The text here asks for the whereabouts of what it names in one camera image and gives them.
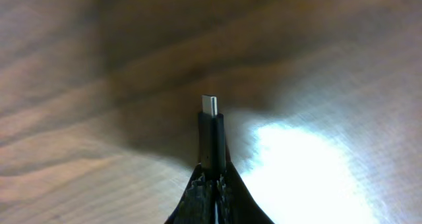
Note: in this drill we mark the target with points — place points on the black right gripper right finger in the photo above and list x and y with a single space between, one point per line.
234 202

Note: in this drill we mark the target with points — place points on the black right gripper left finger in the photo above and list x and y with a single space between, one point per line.
197 204

